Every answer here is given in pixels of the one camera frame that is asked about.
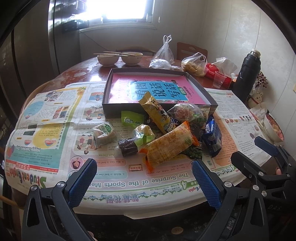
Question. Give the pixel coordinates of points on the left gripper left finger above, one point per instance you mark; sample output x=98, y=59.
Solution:
x=48, y=212

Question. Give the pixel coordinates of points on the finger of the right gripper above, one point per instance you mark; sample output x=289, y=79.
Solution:
x=252, y=166
x=269, y=144

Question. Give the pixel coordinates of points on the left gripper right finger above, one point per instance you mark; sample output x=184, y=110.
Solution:
x=240, y=212

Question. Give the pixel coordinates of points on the blue snack packet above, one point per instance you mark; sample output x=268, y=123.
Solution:
x=212, y=136

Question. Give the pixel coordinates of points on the orange rice cracker pack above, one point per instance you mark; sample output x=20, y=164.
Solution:
x=168, y=146

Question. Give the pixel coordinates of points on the clear red-candy bag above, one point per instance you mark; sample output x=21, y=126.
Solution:
x=187, y=112

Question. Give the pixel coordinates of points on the yellow wafer snack pack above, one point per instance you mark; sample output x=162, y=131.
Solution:
x=153, y=108

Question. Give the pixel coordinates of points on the round green-label pastry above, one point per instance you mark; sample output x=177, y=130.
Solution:
x=104, y=134

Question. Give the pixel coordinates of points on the dark brown cake roll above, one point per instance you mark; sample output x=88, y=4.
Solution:
x=127, y=147

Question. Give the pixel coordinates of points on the green milk snack wrapper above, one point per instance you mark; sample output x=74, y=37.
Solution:
x=132, y=119

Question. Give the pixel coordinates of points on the green peas snack bag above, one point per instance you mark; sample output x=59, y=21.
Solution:
x=197, y=127

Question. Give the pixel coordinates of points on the pork floss cake pack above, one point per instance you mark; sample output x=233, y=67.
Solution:
x=142, y=135

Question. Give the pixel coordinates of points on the plastic bag of fried snacks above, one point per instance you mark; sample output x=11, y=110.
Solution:
x=195, y=64

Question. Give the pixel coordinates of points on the person's right hand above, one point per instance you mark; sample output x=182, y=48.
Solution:
x=278, y=171

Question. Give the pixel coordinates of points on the bowl of food at right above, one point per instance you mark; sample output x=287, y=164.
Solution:
x=272, y=129

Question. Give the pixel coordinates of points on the rabbit figurine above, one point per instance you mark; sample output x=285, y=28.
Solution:
x=255, y=98

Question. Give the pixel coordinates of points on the black thermos bottle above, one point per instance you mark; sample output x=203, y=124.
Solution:
x=246, y=78

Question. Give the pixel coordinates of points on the left newspaper sheet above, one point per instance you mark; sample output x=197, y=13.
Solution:
x=54, y=137

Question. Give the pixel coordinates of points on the clear plastic cup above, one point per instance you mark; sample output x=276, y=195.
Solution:
x=219, y=79

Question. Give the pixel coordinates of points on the red tissue pack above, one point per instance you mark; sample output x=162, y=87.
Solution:
x=223, y=66

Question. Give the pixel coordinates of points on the pink Chinese workbook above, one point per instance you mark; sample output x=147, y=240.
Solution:
x=165, y=89

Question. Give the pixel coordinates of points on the dark cardboard box tray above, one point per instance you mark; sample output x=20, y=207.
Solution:
x=113, y=110

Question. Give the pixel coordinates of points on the wooden chair back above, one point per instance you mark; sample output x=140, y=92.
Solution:
x=186, y=50

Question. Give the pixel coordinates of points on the crumpled clear plastic bag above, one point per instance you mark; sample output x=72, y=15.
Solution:
x=163, y=64

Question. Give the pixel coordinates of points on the tall tied plastic bag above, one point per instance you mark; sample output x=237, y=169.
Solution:
x=165, y=52

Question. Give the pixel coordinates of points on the right ceramic bowl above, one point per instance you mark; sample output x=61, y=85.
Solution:
x=131, y=58

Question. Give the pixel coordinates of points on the ceramic bowl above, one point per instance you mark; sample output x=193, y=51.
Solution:
x=131, y=58
x=107, y=60

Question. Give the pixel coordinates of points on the left ceramic bowl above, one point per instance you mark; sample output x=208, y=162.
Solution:
x=107, y=60

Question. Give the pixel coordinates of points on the chopsticks pair on bowls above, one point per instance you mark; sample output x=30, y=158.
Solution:
x=115, y=54

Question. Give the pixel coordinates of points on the dark refrigerator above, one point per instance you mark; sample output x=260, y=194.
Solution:
x=36, y=51

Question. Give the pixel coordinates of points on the window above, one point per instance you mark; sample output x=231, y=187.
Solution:
x=101, y=12

